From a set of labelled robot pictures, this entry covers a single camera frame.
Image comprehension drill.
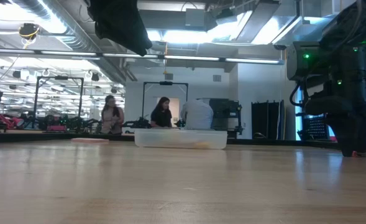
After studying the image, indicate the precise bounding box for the black folding screen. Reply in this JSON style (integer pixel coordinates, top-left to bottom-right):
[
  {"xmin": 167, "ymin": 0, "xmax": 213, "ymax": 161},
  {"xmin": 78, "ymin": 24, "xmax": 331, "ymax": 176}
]
[{"xmin": 251, "ymin": 100, "xmax": 285, "ymax": 141}]

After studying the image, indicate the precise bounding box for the clear plastic bin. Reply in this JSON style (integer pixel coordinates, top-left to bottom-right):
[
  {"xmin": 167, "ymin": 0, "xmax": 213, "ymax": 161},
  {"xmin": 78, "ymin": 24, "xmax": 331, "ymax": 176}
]
[{"xmin": 134, "ymin": 129, "xmax": 229, "ymax": 150}]

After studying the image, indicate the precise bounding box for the black aluminium table frame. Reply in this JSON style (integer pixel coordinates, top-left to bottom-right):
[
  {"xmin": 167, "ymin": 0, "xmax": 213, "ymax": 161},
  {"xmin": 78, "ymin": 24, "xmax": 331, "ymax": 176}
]
[{"xmin": 0, "ymin": 130, "xmax": 366, "ymax": 155}]

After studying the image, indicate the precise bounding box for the long tube light bar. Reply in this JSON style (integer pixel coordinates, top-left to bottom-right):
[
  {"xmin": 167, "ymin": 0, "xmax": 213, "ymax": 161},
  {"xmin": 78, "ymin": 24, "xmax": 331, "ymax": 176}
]
[{"xmin": 0, "ymin": 47, "xmax": 285, "ymax": 65}]

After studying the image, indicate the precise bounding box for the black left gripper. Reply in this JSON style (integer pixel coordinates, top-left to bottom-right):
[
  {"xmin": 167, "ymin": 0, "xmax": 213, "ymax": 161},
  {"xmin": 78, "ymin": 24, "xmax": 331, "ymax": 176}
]
[{"xmin": 88, "ymin": 0, "xmax": 153, "ymax": 57}]

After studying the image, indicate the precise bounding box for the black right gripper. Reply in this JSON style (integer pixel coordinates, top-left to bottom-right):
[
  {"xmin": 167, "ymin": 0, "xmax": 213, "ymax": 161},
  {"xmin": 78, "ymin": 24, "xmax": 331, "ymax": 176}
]
[{"xmin": 303, "ymin": 93, "xmax": 366, "ymax": 157}]

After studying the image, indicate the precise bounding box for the grey ceiling unit box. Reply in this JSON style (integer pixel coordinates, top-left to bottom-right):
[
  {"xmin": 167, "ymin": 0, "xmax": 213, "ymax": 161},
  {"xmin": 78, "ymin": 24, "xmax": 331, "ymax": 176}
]
[{"xmin": 185, "ymin": 8, "xmax": 207, "ymax": 27}]

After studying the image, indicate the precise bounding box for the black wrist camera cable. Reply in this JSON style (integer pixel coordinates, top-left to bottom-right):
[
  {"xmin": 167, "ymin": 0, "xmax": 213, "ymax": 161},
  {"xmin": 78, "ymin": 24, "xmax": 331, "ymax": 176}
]
[{"xmin": 289, "ymin": 79, "xmax": 306, "ymax": 108}]

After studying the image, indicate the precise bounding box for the black gantry frame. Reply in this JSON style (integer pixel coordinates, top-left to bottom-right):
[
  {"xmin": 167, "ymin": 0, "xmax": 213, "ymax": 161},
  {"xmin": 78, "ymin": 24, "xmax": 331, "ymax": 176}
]
[
  {"xmin": 141, "ymin": 81, "xmax": 190, "ymax": 129},
  {"xmin": 34, "ymin": 75, "xmax": 85, "ymax": 129}
]

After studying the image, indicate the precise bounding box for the black equipment cabinet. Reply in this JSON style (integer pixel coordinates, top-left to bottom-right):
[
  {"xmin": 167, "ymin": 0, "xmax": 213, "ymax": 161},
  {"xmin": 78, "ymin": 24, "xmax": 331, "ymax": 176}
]
[{"xmin": 208, "ymin": 98, "xmax": 244, "ymax": 139}]

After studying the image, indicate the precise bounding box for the person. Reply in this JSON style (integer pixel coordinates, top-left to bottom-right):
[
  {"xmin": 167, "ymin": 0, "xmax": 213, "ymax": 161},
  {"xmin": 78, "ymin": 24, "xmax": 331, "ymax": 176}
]
[
  {"xmin": 180, "ymin": 98, "xmax": 214, "ymax": 131},
  {"xmin": 100, "ymin": 94, "xmax": 125, "ymax": 135},
  {"xmin": 150, "ymin": 96, "xmax": 173, "ymax": 129}
]

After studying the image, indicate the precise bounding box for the black plastic crate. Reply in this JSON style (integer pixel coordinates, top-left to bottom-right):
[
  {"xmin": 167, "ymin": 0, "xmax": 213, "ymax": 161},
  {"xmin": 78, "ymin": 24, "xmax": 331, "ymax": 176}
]
[{"xmin": 295, "ymin": 112, "xmax": 332, "ymax": 141}]

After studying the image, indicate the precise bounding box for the pink notepad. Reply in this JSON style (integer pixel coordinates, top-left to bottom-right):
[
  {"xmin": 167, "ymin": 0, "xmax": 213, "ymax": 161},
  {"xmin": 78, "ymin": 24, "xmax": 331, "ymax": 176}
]
[{"xmin": 71, "ymin": 138, "xmax": 110, "ymax": 144}]

